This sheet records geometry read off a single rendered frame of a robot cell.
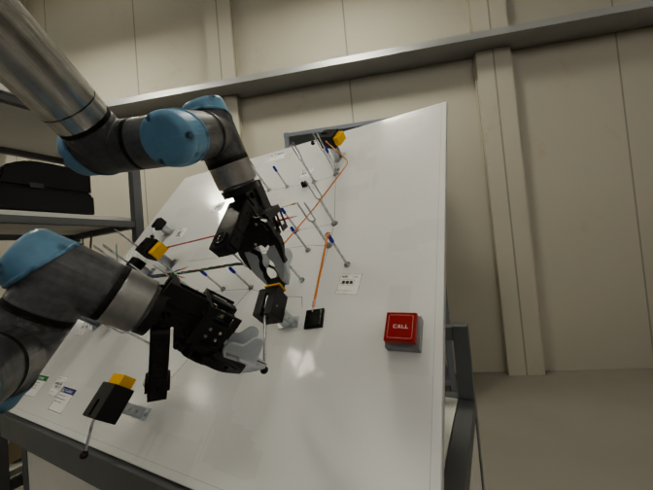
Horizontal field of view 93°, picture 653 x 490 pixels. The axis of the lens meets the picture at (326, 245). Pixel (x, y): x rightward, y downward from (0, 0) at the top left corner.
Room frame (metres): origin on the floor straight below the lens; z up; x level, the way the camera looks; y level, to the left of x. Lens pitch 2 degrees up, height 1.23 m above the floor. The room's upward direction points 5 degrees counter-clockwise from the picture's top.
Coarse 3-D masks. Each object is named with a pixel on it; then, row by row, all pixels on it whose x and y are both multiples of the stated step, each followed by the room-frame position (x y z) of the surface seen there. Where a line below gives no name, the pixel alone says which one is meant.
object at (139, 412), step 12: (108, 384) 0.61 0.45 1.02; (96, 396) 0.60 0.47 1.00; (108, 396) 0.58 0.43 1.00; (120, 396) 0.60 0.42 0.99; (96, 408) 0.58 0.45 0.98; (108, 408) 0.58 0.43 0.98; (120, 408) 0.60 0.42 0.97; (132, 408) 0.63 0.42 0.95; (144, 408) 0.65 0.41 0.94; (108, 420) 0.58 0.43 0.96; (144, 420) 0.64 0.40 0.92; (84, 456) 0.56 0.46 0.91
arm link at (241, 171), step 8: (240, 160) 0.53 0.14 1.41; (248, 160) 0.55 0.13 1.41; (216, 168) 0.53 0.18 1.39; (224, 168) 0.52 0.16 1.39; (232, 168) 0.53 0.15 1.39; (240, 168) 0.53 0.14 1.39; (248, 168) 0.54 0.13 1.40; (216, 176) 0.54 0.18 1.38; (224, 176) 0.53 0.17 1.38; (232, 176) 0.53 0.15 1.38; (240, 176) 0.53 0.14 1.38; (248, 176) 0.54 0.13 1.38; (256, 176) 0.57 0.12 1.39; (216, 184) 0.55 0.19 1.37; (224, 184) 0.54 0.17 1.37; (232, 184) 0.53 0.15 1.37; (240, 184) 0.54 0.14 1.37
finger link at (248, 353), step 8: (232, 344) 0.47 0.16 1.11; (240, 344) 0.48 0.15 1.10; (248, 344) 0.48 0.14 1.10; (256, 344) 0.49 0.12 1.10; (224, 352) 0.47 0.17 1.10; (232, 352) 0.48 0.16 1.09; (240, 352) 0.48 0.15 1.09; (248, 352) 0.49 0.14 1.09; (256, 352) 0.50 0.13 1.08; (240, 360) 0.48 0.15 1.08; (248, 360) 0.49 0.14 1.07; (256, 360) 0.50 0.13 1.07; (248, 368) 0.49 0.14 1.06; (256, 368) 0.50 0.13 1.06
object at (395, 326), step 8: (392, 312) 0.51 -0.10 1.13; (400, 312) 0.51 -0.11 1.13; (392, 320) 0.50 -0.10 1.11; (400, 320) 0.50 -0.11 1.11; (408, 320) 0.49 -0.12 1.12; (416, 320) 0.49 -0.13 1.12; (392, 328) 0.50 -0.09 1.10; (400, 328) 0.49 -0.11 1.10; (408, 328) 0.48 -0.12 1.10; (416, 328) 0.48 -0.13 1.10; (384, 336) 0.49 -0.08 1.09; (392, 336) 0.49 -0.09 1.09; (400, 336) 0.48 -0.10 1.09; (408, 336) 0.48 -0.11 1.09; (416, 336) 0.48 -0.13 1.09
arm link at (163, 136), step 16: (160, 112) 0.39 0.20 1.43; (176, 112) 0.39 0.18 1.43; (192, 112) 0.43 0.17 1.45; (128, 128) 0.42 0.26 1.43; (144, 128) 0.39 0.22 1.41; (160, 128) 0.39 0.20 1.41; (176, 128) 0.39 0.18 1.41; (192, 128) 0.40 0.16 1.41; (208, 128) 0.44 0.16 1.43; (128, 144) 0.42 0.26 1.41; (144, 144) 0.40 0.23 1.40; (160, 144) 0.40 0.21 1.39; (176, 144) 0.40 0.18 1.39; (192, 144) 0.40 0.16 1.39; (208, 144) 0.44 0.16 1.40; (144, 160) 0.44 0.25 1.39; (160, 160) 0.41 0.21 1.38; (176, 160) 0.41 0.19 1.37; (192, 160) 0.43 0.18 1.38
